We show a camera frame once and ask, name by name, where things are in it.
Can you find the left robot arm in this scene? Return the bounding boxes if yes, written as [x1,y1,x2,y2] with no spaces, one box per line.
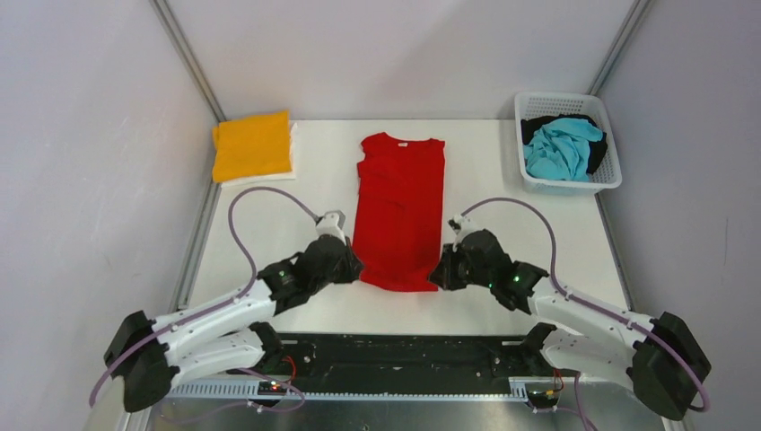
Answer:
[104,234,363,413]

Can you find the light blue t-shirt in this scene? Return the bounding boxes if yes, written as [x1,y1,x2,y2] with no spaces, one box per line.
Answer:
[522,116,605,183]

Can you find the aluminium frame rail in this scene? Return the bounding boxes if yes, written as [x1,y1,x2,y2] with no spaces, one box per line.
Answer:
[136,339,676,400]

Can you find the folded white t-shirt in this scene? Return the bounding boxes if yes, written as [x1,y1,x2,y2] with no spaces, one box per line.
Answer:
[220,121,300,189]

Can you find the right controller board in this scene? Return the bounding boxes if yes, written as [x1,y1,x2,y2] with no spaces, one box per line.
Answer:
[526,390,561,411]

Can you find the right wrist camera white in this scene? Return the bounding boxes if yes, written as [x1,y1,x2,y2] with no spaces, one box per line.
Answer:
[448,214,480,251]

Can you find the folded orange t-shirt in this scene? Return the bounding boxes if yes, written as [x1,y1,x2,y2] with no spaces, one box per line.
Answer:
[212,110,293,183]

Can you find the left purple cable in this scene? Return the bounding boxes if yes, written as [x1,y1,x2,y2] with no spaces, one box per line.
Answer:
[89,186,325,414]

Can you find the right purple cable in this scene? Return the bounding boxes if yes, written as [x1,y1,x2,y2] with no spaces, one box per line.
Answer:
[460,197,712,429]

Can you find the black t-shirt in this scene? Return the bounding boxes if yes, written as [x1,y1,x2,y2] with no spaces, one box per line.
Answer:
[520,114,608,177]

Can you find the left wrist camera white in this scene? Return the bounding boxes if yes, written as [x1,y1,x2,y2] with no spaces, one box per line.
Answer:
[316,210,346,243]

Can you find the purple cable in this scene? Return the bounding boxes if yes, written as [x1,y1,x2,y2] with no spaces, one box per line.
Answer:
[460,197,712,429]
[89,186,325,414]

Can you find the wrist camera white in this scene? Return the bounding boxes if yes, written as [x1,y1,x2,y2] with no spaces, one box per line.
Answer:
[448,214,480,251]
[316,210,346,243]

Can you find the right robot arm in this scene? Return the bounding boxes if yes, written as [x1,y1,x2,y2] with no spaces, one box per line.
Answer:
[429,229,712,421]

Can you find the white plastic basket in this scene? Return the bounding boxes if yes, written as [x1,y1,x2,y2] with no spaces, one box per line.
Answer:
[514,92,622,195]

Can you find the controller board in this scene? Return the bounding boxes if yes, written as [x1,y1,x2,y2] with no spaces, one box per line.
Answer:
[257,381,289,397]
[526,390,561,411]

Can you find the red t-shirt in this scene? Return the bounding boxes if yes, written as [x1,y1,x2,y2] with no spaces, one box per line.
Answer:
[354,132,445,293]

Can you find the left controller board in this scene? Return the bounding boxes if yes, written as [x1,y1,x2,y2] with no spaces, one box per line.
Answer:
[257,381,289,397]

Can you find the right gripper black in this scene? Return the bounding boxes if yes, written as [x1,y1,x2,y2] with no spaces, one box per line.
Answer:
[428,242,494,291]

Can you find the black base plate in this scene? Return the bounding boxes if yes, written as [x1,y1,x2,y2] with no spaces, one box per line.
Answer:
[253,333,555,396]

